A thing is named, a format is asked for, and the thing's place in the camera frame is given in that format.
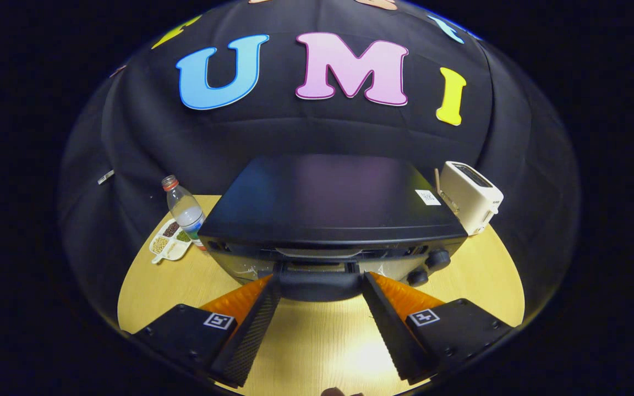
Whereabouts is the clear plastic water bottle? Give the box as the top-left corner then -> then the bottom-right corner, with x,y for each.
162,175 -> 206,251

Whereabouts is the white toaster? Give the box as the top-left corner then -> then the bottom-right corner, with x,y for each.
438,161 -> 505,236

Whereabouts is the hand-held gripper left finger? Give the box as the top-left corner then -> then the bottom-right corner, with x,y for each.
130,275 -> 282,388

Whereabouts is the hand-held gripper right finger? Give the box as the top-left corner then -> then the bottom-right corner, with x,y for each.
362,272 -> 516,386

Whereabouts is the black toaster oven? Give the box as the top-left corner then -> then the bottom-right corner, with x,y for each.
197,154 -> 469,302

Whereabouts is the white divided bean tray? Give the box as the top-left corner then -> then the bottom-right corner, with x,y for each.
149,219 -> 194,265

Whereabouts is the black backdrop cloth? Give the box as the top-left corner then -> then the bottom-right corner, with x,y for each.
58,0 -> 579,314

